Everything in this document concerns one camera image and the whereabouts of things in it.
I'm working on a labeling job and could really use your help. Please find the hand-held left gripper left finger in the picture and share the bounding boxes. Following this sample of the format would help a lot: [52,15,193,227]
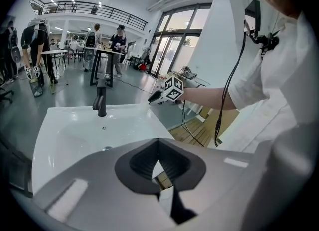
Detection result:
[33,138,175,231]

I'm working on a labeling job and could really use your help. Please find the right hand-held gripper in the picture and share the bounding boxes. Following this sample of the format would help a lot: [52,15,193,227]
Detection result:
[148,75,185,105]

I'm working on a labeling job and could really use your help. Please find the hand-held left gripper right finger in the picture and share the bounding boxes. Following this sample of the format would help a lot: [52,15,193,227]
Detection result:
[158,138,254,231]

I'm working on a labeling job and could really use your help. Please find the person's right forearm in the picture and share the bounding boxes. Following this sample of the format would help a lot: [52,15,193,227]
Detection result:
[182,87,237,111]

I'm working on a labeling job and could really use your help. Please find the white sink counter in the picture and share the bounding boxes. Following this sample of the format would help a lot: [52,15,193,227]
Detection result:
[31,103,175,196]

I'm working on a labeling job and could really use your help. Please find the cluttered white table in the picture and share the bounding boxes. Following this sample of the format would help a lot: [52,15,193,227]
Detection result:
[166,66,211,88]

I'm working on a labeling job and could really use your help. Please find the black faucet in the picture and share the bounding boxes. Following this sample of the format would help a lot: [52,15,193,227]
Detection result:
[92,78,113,117]

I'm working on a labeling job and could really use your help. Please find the wooden pallet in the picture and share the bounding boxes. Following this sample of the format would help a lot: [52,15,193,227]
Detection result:
[168,117,220,148]

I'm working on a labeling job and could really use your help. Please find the black-framed glass doors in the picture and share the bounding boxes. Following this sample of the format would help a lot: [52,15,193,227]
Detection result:
[148,3,212,79]

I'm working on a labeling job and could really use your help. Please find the brown cardboard box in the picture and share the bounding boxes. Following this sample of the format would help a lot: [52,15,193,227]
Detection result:
[198,106,240,137]

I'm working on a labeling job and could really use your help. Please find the black high table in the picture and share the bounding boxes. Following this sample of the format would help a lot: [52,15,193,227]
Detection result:
[84,46,125,88]

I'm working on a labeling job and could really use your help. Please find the black balcony railing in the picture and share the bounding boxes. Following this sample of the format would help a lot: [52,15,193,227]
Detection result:
[26,0,149,32]

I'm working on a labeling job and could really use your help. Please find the person's white shirt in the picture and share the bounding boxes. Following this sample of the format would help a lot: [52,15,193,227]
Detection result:
[219,10,317,155]

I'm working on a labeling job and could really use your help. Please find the white round table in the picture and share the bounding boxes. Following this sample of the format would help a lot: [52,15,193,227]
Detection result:
[40,49,69,79]

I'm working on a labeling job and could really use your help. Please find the black mesh waste bin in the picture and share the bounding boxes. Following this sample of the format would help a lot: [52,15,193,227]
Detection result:
[29,78,44,98]

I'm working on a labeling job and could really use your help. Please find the black chest-mounted device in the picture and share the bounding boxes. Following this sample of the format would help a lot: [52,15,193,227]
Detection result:
[243,0,280,51]

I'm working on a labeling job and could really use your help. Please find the black office chair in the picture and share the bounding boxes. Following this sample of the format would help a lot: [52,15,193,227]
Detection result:
[0,71,15,105]

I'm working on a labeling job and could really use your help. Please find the black cable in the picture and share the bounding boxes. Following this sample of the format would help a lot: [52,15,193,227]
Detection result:
[213,20,248,148]

